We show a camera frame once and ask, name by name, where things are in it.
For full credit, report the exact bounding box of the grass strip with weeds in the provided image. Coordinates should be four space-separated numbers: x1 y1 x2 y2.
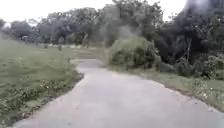
105 63 224 113

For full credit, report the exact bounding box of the dark wood of trees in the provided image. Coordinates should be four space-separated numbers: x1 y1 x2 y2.
0 0 224 81

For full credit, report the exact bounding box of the green grass field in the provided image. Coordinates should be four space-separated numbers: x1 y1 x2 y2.
0 37 102 128

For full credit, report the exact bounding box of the pale green bush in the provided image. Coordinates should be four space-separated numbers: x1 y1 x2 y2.
107 35 162 70

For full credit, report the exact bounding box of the grey paved path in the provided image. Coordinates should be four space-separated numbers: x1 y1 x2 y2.
9 59 224 128

